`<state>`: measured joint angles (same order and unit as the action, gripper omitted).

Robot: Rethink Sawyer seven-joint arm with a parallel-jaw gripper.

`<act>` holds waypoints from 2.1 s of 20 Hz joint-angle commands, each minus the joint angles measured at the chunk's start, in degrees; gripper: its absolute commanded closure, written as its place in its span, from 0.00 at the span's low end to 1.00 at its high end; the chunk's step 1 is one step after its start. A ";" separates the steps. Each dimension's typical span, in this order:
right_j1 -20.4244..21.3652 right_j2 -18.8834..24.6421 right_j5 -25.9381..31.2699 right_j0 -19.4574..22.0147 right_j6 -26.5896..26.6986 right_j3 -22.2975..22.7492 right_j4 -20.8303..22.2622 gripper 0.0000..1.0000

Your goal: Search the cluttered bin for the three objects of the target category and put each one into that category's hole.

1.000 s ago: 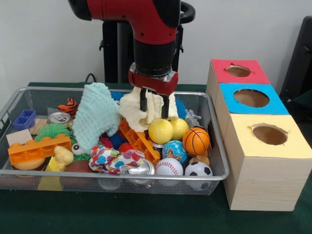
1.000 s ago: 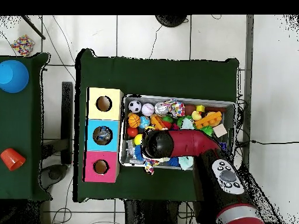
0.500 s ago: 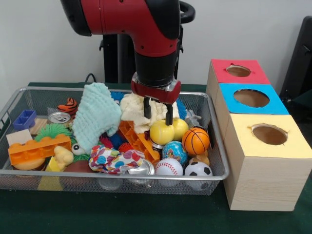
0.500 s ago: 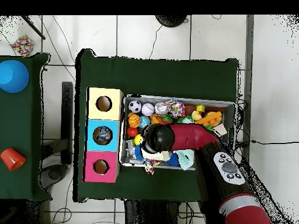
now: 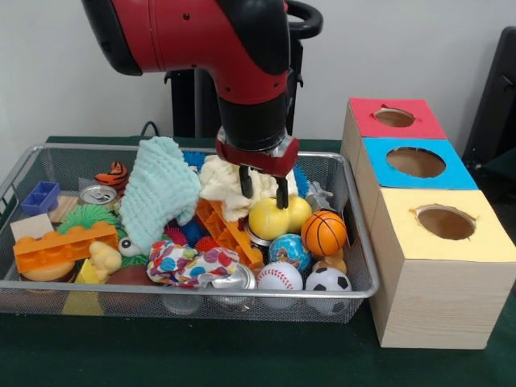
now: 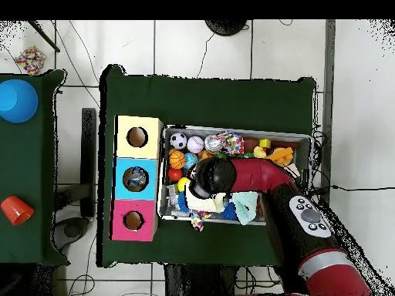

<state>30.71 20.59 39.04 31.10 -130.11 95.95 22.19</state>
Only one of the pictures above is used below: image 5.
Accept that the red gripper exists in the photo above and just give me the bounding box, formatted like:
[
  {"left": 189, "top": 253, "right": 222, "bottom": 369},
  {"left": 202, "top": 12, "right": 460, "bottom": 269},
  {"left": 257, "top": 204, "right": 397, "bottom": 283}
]
[{"left": 214, "top": 135, "right": 302, "bottom": 211}]

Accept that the cream waffle cloth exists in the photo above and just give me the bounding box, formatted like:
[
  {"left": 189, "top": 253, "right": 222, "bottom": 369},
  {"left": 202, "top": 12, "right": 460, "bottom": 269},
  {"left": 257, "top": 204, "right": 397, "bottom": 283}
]
[{"left": 198, "top": 154, "right": 300, "bottom": 223}]

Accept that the mint green cloth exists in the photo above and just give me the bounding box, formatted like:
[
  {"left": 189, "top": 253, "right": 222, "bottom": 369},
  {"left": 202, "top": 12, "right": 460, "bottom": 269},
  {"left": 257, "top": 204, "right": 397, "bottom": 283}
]
[{"left": 119, "top": 136, "right": 203, "bottom": 256}]

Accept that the wooden box with three holes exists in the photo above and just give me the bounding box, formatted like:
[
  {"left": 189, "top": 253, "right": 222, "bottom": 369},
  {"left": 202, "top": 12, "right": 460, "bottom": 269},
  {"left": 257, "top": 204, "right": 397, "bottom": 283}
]
[{"left": 340, "top": 97, "right": 516, "bottom": 351}]

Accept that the shallow clear mesh bin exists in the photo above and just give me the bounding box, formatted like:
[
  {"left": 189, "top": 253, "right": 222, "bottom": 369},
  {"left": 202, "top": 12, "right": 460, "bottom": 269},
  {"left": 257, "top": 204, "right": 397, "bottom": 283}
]
[{"left": 0, "top": 144, "right": 380, "bottom": 325}]

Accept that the large yellow ball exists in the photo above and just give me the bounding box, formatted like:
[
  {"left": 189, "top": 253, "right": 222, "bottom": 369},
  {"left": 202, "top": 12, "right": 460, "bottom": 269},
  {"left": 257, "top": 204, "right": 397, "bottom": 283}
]
[{"left": 248, "top": 198, "right": 289, "bottom": 242}]

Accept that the small yellow ball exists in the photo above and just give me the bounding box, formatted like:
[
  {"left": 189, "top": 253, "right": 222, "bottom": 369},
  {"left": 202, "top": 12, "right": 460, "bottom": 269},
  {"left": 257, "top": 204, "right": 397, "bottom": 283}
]
[{"left": 286, "top": 196, "right": 314, "bottom": 235}]

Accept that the globe print ball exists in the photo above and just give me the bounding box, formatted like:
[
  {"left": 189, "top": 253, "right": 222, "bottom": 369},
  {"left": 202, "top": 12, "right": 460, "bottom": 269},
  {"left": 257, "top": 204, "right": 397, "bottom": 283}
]
[{"left": 268, "top": 232, "right": 312, "bottom": 273}]

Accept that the small orange basketball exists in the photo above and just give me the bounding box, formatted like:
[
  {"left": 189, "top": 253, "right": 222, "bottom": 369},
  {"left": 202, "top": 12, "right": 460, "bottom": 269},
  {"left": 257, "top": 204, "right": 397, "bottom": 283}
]
[{"left": 301, "top": 210, "right": 348, "bottom": 258}]

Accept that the small baseball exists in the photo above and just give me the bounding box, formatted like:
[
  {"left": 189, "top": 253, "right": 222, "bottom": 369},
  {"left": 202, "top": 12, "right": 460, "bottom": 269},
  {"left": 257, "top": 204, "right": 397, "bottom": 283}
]
[{"left": 256, "top": 260, "right": 305, "bottom": 311}]

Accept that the colourful patterned cloth pouch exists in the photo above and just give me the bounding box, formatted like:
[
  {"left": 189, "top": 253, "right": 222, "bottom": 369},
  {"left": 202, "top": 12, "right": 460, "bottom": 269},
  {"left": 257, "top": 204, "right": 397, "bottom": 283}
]
[{"left": 146, "top": 239, "right": 241, "bottom": 289}]

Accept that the small soccer ball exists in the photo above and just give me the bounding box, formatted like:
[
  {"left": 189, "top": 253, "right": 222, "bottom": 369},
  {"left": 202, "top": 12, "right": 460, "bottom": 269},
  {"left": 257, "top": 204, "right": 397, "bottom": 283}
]
[{"left": 305, "top": 267, "right": 352, "bottom": 315}]

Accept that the dark green table cloth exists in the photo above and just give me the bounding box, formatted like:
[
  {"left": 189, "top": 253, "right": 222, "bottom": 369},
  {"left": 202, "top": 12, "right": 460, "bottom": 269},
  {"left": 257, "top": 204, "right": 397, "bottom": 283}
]
[{"left": 0, "top": 135, "right": 516, "bottom": 387}]

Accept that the green spiky toy with eyes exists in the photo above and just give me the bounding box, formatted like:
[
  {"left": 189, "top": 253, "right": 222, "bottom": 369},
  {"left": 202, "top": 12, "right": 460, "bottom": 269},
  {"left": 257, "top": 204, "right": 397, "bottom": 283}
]
[{"left": 56, "top": 203, "right": 150, "bottom": 268}]

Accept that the orange toy brick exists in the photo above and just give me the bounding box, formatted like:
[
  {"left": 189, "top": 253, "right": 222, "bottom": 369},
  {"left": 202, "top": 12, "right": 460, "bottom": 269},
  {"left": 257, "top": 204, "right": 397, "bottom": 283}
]
[{"left": 13, "top": 222, "right": 120, "bottom": 275}]

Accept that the black chair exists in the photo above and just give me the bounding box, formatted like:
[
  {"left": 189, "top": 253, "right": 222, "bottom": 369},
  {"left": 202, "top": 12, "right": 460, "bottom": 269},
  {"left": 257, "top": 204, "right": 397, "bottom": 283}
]
[{"left": 464, "top": 27, "right": 516, "bottom": 182}]

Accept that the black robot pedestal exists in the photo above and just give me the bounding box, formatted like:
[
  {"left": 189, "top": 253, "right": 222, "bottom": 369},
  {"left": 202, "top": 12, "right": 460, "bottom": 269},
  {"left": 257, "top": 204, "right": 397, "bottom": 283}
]
[{"left": 165, "top": 0, "right": 323, "bottom": 139}]

